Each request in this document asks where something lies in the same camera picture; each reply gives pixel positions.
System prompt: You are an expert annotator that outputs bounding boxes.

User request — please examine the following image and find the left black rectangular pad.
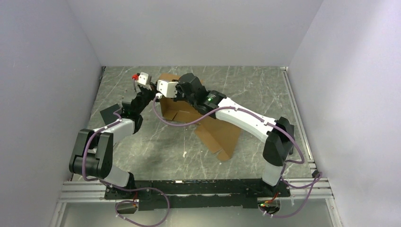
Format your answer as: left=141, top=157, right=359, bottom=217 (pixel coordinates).
left=100, top=104, right=122, bottom=125

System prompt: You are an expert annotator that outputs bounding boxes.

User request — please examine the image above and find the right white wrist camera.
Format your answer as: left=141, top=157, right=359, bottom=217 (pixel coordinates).
left=156, top=80, right=178, bottom=99

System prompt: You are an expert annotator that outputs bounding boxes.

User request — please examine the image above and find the brown cardboard box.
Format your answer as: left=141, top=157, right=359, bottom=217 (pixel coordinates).
left=157, top=73, right=243, bottom=162

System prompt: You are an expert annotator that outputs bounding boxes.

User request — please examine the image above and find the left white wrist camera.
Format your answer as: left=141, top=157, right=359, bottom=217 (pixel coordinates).
left=131, top=72, right=151, bottom=89

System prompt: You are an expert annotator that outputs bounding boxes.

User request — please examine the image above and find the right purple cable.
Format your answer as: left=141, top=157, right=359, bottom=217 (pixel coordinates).
left=152, top=95, right=323, bottom=219

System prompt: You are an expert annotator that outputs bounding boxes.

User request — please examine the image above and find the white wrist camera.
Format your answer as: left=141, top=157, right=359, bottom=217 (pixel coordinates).
left=156, top=80, right=178, bottom=99
left=131, top=72, right=151, bottom=89

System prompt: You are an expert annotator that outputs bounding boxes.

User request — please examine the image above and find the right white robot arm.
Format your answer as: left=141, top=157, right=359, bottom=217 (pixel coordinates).
left=175, top=73, right=295, bottom=196

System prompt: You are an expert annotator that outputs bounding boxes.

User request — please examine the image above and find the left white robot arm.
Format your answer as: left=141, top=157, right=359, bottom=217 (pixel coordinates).
left=69, top=83, right=157, bottom=199

